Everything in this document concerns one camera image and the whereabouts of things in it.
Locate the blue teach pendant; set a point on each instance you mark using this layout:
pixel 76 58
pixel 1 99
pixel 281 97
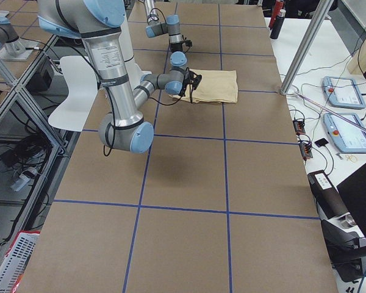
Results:
pixel 343 92
pixel 346 137

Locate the black insulated bottle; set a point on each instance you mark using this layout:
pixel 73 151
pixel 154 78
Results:
pixel 277 25

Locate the black label printer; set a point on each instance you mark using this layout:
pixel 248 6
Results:
pixel 328 200

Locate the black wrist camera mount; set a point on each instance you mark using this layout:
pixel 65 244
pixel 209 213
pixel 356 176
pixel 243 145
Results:
pixel 194 80
pixel 188 43

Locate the white perforated basket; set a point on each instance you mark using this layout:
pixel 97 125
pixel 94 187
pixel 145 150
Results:
pixel 16 260

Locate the brown paper table cover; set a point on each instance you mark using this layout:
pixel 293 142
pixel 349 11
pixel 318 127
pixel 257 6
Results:
pixel 220 203

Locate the red water bottle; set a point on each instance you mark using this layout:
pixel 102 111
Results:
pixel 275 10

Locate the black computer monitor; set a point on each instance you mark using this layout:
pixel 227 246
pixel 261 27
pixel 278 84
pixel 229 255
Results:
pixel 352 191

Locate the white plastic chair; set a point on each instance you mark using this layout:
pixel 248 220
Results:
pixel 81 81

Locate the aluminium frame post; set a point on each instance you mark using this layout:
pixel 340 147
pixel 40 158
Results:
pixel 311 32

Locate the near blue teach pendant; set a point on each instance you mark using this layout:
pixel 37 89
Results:
pixel 346 137

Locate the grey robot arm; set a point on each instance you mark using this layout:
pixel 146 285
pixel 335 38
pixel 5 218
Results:
pixel 158 24
pixel 102 27

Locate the beige long-sleeve printed shirt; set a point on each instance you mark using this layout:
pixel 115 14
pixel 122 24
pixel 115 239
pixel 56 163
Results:
pixel 216 86

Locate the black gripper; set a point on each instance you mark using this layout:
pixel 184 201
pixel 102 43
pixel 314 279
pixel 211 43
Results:
pixel 191 80
pixel 175 48

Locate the far blue teach pendant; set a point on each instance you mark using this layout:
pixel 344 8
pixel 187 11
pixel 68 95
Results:
pixel 343 92

